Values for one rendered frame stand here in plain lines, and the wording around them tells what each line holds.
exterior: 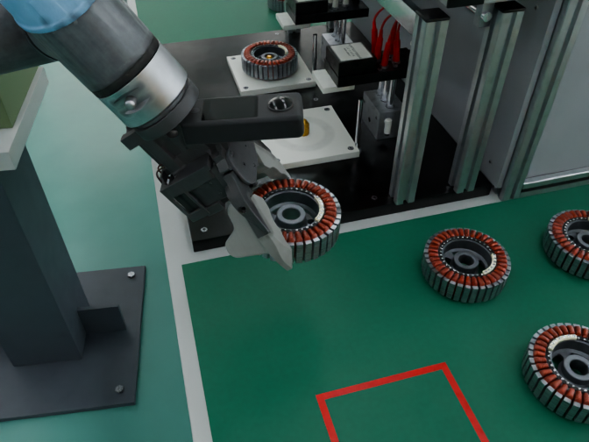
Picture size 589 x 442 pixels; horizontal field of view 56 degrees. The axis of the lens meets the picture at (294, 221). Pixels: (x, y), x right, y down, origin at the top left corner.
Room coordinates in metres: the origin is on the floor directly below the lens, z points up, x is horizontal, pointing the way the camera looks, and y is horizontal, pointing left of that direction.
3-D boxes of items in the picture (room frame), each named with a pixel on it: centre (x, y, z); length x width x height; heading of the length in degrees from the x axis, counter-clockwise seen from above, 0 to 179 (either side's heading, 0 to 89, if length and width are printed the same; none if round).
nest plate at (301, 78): (1.03, 0.05, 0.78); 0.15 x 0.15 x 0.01; 16
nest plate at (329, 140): (0.80, -0.02, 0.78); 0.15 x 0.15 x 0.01; 16
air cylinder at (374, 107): (0.84, -0.15, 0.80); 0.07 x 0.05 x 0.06; 16
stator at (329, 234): (0.46, 0.00, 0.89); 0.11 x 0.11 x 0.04
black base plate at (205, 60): (0.92, 0.00, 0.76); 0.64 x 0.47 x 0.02; 16
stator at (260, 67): (1.03, 0.05, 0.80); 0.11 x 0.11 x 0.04
